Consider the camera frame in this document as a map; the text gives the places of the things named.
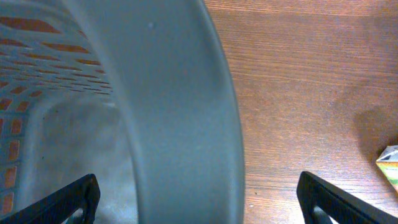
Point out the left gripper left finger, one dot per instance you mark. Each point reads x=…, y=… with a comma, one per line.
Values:
x=83, y=193

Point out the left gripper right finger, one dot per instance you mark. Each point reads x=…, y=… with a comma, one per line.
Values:
x=323, y=202

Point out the green tissue pack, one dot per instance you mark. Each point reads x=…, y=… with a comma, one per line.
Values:
x=387, y=163

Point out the grey plastic basket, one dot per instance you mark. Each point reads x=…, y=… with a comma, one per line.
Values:
x=137, y=93

